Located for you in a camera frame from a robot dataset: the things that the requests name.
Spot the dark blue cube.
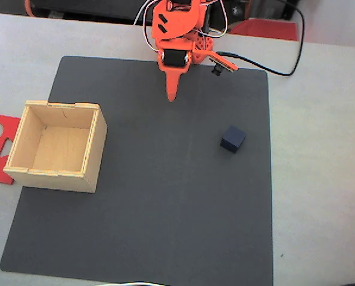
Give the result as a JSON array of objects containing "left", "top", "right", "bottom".
[{"left": 219, "top": 125, "right": 248, "bottom": 154}]

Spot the open wooden box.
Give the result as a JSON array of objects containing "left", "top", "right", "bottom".
[{"left": 2, "top": 100, "right": 108, "bottom": 194}]

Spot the red flat sheet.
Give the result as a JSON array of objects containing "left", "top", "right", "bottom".
[{"left": 229, "top": 17, "right": 299, "bottom": 41}]

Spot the dark grey mat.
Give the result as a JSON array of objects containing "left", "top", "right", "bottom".
[{"left": 0, "top": 55, "right": 275, "bottom": 286}]

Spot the white wire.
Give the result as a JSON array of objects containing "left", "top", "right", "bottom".
[
  {"left": 200, "top": 0, "right": 229, "bottom": 39},
  {"left": 133, "top": 0, "right": 164, "bottom": 56}
]

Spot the black cable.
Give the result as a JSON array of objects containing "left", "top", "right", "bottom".
[{"left": 216, "top": 0, "right": 306, "bottom": 77}]

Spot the orange cable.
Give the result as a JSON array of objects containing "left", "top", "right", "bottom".
[{"left": 24, "top": 0, "right": 36, "bottom": 17}]

